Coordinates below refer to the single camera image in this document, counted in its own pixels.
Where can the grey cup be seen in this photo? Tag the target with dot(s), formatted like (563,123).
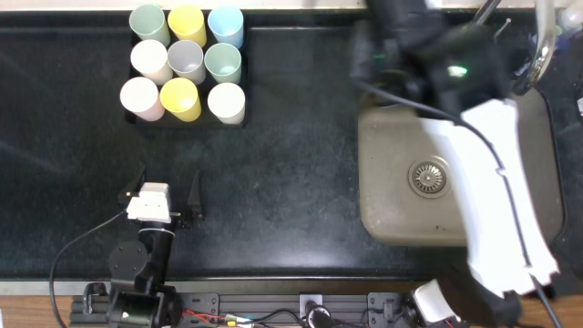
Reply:
(184,57)

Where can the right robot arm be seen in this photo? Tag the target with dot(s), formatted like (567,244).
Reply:
(483,205)

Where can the pink cup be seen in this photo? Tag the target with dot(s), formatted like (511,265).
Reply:
(139,95)

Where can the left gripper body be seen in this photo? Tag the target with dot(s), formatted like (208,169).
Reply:
(182,219)

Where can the yellow cup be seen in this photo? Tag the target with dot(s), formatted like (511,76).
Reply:
(186,23)
(180,98)

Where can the steel tap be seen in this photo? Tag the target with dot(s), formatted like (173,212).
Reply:
(546,36)

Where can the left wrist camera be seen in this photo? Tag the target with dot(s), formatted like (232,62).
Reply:
(150,202)

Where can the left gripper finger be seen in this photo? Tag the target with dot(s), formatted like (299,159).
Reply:
(132,189)
(196,200)

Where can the green cup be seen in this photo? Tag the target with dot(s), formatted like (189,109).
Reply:
(222,61)
(148,20)

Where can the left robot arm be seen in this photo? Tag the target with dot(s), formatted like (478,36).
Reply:
(136,269)

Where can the mounting rail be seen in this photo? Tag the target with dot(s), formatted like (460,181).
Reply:
(264,305)

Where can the white cup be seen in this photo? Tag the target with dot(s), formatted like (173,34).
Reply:
(225,100)
(148,57)

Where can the steel sink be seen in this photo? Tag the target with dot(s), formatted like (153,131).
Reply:
(396,150)

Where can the blue cup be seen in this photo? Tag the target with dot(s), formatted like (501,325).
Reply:
(225,25)

